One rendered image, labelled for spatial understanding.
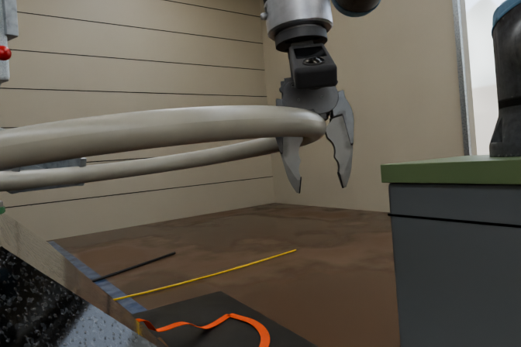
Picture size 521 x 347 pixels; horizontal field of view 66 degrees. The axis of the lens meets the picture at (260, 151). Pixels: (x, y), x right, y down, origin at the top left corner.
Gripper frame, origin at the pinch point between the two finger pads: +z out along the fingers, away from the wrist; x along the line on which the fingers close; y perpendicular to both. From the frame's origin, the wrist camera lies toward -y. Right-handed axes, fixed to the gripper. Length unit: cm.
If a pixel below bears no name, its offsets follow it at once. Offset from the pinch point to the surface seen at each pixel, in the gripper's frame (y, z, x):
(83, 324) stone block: -0.2, 15.0, 33.1
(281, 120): -15.8, -6.6, 4.2
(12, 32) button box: 35, -41, 62
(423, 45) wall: 448, -132, -185
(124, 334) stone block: 4.2, 18.4, 29.7
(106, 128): -23.8, -6.7, 17.0
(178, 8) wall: 586, -281, 141
